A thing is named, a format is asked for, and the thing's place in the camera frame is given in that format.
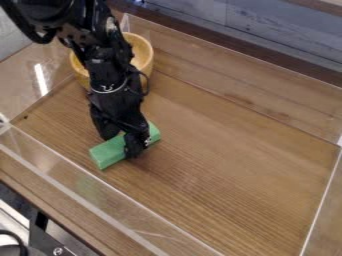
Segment black metal table bracket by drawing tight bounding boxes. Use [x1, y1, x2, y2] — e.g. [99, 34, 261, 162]
[28, 212, 78, 256]

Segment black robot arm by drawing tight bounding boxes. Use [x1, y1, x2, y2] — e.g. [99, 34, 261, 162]
[0, 0, 150, 158]

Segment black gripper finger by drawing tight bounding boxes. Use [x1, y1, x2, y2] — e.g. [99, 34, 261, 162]
[90, 105, 122, 140]
[125, 130, 151, 158]

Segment brown wooden bowl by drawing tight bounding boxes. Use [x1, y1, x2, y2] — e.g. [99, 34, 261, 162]
[70, 32, 154, 90]

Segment black cable bottom left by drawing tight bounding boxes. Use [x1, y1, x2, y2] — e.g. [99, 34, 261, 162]
[0, 229, 31, 256]

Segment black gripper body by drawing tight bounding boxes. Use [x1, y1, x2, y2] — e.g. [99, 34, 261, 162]
[86, 49, 149, 133]

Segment green rectangular block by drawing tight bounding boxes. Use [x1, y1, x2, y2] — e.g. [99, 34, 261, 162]
[89, 122, 162, 170]

